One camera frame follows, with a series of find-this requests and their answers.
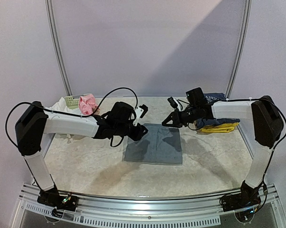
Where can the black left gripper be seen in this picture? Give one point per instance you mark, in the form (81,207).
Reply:
(138,132)

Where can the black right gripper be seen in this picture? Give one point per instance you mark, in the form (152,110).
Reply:
(177,117)

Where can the grey garment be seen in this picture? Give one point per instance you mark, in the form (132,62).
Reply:
(161,145)

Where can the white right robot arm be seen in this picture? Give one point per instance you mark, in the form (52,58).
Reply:
(262,125)

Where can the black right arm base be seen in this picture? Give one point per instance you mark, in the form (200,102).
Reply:
(248,197)

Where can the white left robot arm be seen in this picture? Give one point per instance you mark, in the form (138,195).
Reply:
(37,126)

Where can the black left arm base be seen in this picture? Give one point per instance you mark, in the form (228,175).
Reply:
(54,199)

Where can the beige perforated laundry basket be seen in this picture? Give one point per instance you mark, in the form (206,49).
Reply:
(72,101)

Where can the yellow folded t-shirt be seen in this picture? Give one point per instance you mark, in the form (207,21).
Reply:
(223,128)

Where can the pink garment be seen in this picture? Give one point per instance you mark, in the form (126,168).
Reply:
(88,105)

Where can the white garment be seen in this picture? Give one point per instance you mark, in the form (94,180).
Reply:
(61,106)

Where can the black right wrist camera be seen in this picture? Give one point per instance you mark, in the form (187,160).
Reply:
(195,98)

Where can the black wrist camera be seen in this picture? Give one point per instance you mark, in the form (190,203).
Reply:
(123,113)
(195,98)

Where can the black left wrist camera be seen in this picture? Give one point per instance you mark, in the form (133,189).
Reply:
(123,113)

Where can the aluminium front rail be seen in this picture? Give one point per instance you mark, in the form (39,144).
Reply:
(200,211)

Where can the right aluminium frame post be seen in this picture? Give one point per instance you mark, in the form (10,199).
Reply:
(240,47)

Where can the aluminium frame post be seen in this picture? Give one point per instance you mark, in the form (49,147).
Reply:
(57,48)
(240,47)

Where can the left aluminium frame post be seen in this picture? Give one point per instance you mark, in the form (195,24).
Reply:
(57,48)

